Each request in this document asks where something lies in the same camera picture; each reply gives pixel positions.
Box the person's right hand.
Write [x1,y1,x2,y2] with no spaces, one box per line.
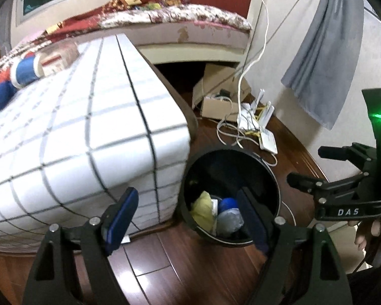
[355,208,381,263]

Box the blue and red object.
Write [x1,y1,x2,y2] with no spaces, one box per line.
[0,81,18,111]

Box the yellow cable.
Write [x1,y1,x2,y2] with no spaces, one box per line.
[246,102,272,135]

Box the clear bottle blue label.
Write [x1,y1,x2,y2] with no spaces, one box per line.
[38,42,81,77]

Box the white router with antennas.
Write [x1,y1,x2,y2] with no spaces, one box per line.
[238,90,275,131]

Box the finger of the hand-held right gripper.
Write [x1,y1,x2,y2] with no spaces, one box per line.
[287,172,373,204]
[318,144,380,170]

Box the flat white router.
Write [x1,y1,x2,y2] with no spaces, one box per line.
[259,127,278,154]

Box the white grid tablecloth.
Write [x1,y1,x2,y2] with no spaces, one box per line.
[0,33,191,239]

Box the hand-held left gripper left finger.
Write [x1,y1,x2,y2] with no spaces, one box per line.
[22,187,139,305]

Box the grey curtain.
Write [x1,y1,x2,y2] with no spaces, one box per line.
[0,3,15,58]
[281,0,366,131]

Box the blue paper cup white rim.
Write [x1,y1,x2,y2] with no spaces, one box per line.
[9,54,45,89]

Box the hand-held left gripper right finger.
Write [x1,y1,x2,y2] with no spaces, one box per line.
[236,187,353,305]

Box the bed with floral sheet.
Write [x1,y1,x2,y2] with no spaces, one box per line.
[0,3,253,67]

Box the small blue round object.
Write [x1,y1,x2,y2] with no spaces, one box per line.
[217,197,239,213]

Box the black bucket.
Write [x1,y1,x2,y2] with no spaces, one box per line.
[178,148,296,248]

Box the cardboard box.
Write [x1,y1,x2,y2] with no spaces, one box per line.
[192,64,253,123]

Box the yellow cloth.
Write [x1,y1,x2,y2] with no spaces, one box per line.
[190,191,218,237]

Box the white cable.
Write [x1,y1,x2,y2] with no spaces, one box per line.
[216,0,278,167]

